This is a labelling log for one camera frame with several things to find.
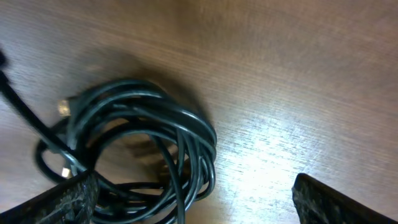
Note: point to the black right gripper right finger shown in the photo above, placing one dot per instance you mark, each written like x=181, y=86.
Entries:
x=317, y=203

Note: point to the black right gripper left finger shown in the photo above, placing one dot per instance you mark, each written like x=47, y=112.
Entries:
x=72, y=201

